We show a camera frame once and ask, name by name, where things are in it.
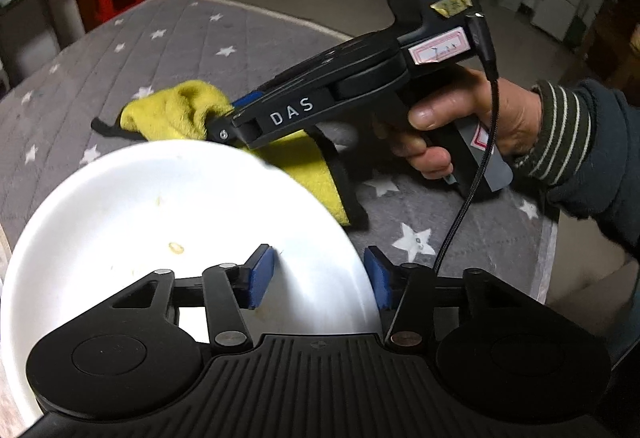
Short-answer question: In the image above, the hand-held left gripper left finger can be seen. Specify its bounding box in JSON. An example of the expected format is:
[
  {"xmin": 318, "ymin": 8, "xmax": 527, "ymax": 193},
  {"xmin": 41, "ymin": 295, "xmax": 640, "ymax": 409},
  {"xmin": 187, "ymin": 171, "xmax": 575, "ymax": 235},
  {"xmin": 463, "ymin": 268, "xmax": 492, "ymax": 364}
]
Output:
[{"xmin": 107, "ymin": 243, "xmax": 277, "ymax": 355}]

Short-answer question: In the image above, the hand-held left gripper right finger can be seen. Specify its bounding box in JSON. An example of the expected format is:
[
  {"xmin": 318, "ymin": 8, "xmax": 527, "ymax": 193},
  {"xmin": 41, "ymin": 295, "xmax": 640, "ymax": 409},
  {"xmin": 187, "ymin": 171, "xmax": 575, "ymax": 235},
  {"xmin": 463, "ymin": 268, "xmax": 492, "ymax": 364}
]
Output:
[{"xmin": 364, "ymin": 245, "xmax": 543, "ymax": 350}]

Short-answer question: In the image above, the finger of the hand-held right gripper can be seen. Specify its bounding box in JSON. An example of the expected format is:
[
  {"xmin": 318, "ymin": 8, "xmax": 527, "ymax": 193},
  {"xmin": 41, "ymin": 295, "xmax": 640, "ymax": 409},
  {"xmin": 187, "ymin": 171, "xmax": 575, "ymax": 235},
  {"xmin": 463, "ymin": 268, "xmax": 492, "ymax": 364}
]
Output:
[
  {"xmin": 231, "ymin": 62, "xmax": 342, "ymax": 112},
  {"xmin": 206, "ymin": 86, "xmax": 334, "ymax": 150}
]

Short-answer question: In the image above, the yellow cleaning cloth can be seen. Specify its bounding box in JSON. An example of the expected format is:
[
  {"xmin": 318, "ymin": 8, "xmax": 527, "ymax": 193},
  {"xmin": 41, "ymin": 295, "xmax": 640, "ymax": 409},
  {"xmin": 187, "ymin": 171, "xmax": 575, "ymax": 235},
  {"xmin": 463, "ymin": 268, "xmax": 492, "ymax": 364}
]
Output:
[{"xmin": 91, "ymin": 79, "xmax": 369, "ymax": 232}]

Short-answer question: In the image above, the white bowl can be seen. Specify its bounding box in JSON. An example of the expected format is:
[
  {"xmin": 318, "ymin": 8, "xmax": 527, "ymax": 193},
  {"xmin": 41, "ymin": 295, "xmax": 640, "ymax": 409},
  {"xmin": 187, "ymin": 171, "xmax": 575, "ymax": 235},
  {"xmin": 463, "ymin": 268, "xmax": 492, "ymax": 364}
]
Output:
[{"xmin": 0, "ymin": 137, "xmax": 384, "ymax": 425}]

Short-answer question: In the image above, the person's right forearm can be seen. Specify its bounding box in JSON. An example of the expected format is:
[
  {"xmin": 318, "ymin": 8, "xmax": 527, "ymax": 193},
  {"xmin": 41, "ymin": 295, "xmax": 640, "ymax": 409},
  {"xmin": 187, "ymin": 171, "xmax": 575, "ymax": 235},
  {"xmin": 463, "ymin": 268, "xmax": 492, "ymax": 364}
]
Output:
[{"xmin": 512, "ymin": 77, "xmax": 640, "ymax": 264}]

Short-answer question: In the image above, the person's right hand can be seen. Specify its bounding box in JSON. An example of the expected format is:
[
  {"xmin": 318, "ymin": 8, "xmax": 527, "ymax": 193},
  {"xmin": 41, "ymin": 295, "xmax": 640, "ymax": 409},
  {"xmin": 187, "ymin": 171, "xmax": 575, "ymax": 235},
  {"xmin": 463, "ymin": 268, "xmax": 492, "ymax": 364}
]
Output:
[{"xmin": 372, "ymin": 66, "xmax": 544, "ymax": 182}]

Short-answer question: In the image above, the grey star-print blanket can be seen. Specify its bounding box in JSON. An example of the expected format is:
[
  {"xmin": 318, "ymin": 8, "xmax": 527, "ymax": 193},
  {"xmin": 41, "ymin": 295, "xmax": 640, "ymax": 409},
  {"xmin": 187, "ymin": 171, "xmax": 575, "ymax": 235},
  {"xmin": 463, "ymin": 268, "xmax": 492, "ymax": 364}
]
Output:
[{"xmin": 0, "ymin": 0, "xmax": 559, "ymax": 305}]

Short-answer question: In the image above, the dark wooden furniture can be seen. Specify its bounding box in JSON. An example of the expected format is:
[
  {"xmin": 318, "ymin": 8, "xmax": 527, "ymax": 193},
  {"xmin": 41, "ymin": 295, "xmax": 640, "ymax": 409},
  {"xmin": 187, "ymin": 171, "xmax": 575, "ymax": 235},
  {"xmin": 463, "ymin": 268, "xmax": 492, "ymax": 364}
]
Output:
[{"xmin": 582, "ymin": 0, "xmax": 640, "ymax": 86}]

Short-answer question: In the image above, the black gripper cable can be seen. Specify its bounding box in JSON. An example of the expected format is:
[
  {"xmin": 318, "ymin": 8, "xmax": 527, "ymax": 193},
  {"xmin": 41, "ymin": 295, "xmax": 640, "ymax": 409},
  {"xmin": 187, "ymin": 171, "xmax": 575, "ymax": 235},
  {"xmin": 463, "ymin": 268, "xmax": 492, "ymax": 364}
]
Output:
[{"xmin": 431, "ymin": 13, "xmax": 501, "ymax": 279}]

